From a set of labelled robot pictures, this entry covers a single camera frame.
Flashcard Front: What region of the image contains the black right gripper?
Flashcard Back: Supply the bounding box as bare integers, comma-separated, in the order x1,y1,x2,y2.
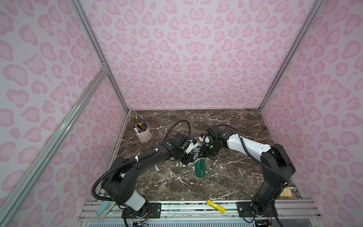
196,139,224,157

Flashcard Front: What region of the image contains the white shoelace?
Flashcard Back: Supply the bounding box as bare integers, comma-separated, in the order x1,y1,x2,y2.
192,146,206,172

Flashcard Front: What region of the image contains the green canvas sneaker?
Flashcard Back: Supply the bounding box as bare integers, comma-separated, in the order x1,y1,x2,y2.
191,140,206,179

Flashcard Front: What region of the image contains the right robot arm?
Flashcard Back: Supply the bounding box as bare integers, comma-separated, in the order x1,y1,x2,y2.
199,124,296,217

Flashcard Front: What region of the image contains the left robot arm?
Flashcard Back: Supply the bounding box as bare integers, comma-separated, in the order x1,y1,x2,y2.
94,133,199,217

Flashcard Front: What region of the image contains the pink pen cup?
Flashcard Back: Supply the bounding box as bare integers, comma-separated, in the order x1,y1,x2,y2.
134,127,152,142

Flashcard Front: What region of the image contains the coloured pens bundle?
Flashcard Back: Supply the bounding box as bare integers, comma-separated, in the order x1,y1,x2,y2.
134,117,148,133

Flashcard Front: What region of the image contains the yellow marker tube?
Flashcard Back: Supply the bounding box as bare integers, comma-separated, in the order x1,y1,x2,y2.
207,200,226,214

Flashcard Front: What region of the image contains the light blue device lower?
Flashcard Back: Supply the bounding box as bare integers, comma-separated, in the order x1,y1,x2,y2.
95,201,116,219

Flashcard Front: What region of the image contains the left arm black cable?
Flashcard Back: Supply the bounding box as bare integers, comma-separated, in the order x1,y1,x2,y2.
164,119,192,142

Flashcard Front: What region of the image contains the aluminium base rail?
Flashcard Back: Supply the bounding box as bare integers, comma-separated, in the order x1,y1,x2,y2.
77,199,325,227

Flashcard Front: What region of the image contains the aluminium frame post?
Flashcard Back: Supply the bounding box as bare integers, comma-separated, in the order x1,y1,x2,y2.
70,0,129,113

